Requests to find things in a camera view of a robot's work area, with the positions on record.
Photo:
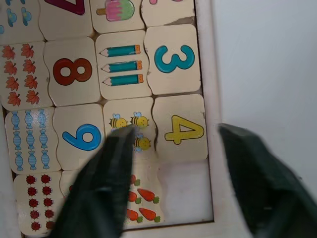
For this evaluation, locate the yellow number four tile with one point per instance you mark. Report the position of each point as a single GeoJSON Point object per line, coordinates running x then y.
{"type": "Point", "coordinates": [182, 130]}

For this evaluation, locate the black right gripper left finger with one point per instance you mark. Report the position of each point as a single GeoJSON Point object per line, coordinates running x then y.
{"type": "Point", "coordinates": [99, 188]}

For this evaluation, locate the blue number nine tile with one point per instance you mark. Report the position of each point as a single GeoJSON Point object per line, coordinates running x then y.
{"type": "Point", "coordinates": [79, 138]}

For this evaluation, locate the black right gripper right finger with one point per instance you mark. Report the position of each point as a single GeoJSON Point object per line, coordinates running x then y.
{"type": "Point", "coordinates": [267, 188]}

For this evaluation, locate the teal number three tile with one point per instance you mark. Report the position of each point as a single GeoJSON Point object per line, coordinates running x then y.
{"type": "Point", "coordinates": [173, 59]}

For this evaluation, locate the orange leaves picture tile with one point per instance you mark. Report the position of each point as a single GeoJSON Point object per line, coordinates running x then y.
{"type": "Point", "coordinates": [22, 74]}

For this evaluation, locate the red ladybugs picture tile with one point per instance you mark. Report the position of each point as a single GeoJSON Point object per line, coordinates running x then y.
{"type": "Point", "coordinates": [37, 203]}

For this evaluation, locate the pink number tile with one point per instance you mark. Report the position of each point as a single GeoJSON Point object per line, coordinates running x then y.
{"type": "Point", "coordinates": [168, 11]}

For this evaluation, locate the ice cream picture tile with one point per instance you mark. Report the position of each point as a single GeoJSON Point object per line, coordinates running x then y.
{"type": "Point", "coordinates": [116, 12]}

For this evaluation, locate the brown number eight tile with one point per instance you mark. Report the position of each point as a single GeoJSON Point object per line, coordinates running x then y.
{"type": "Point", "coordinates": [71, 72]}

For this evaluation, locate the bees picture tile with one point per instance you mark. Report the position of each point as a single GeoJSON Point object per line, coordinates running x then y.
{"type": "Point", "coordinates": [141, 124]}

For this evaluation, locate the orange carrots picture tile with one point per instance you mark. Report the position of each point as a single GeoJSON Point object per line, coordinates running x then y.
{"type": "Point", "coordinates": [144, 196]}

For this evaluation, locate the blue candies picture tile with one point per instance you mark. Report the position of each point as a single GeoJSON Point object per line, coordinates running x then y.
{"type": "Point", "coordinates": [29, 140]}

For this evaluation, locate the teal pencils picture tile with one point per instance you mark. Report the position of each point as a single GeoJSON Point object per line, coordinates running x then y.
{"type": "Point", "coordinates": [122, 65]}

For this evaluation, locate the blue hats picture tile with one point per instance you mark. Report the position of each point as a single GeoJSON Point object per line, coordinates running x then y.
{"type": "Point", "coordinates": [18, 21]}

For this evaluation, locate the purple number seven tile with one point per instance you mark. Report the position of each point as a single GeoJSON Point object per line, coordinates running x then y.
{"type": "Point", "coordinates": [65, 17]}

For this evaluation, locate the red number ten tile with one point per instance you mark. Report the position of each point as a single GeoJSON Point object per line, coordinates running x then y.
{"type": "Point", "coordinates": [70, 182]}

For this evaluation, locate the white wooden puzzle board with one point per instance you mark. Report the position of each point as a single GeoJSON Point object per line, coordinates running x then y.
{"type": "Point", "coordinates": [213, 158]}

